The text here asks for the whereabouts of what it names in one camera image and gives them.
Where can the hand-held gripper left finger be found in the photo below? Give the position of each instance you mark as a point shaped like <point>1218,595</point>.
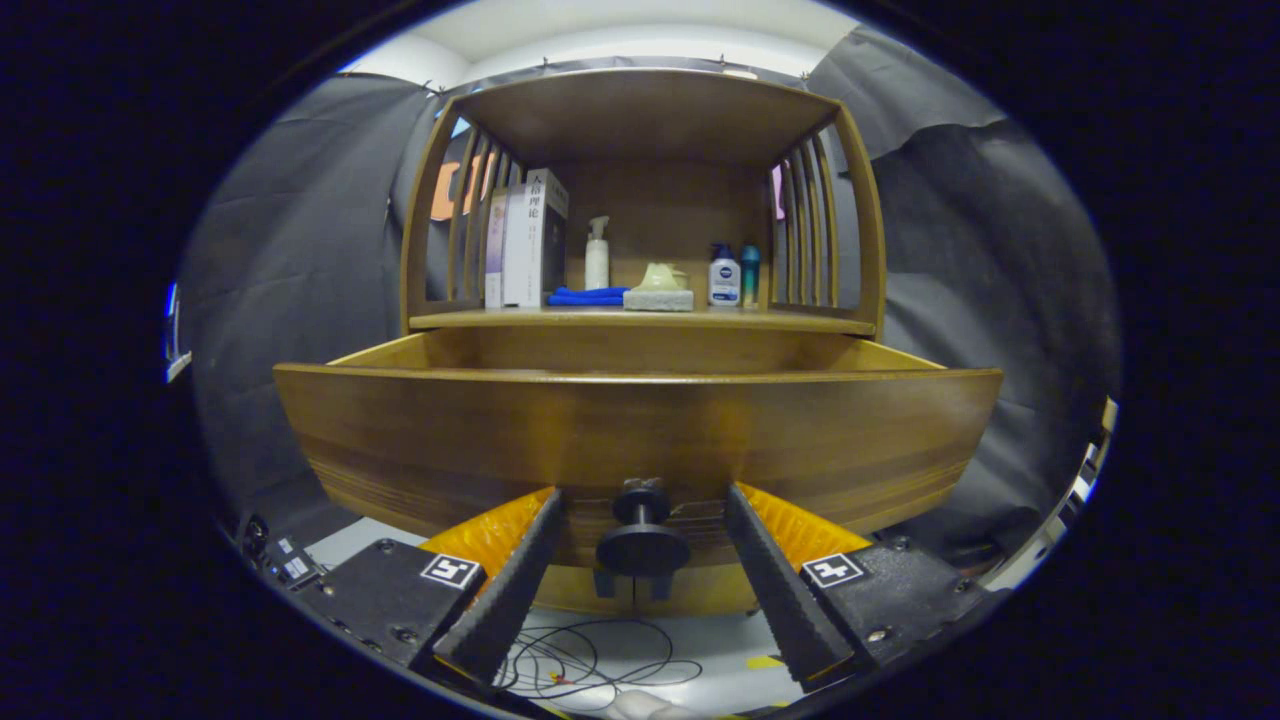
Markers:
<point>510,590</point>

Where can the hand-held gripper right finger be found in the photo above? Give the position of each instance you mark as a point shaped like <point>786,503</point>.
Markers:
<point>780,600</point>

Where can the wooden drawer black knob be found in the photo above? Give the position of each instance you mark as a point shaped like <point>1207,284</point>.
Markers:
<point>640,430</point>

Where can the pale green sponge grey base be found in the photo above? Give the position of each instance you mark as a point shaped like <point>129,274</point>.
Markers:
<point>658,298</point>

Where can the wooden countertop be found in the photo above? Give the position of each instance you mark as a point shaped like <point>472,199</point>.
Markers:
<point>750,320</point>

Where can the wooden cabinet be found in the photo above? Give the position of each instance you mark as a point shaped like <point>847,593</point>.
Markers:
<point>650,110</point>

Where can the yellow floor tape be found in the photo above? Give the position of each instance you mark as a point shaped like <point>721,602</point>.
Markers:
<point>765,662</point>

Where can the black device white labels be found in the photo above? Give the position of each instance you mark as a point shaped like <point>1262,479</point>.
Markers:
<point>285,560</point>

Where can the blue folded cloth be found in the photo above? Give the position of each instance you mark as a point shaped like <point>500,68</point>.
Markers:
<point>585,297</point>

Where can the white lotion bottle blue cap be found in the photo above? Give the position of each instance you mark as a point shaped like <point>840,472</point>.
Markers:
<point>724,280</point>

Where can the teal slim bottle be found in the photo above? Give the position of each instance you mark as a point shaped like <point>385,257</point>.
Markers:
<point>750,275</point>

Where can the thin pale purple book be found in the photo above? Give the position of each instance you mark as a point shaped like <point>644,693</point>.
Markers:
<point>494,260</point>

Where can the white pump bottle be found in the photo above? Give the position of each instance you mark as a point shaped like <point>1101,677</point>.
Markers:
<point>597,265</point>

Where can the thick white book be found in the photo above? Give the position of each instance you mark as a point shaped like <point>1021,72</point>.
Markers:
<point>525,250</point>

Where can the black backdrop cloth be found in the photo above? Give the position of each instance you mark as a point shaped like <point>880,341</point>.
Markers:
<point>300,300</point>

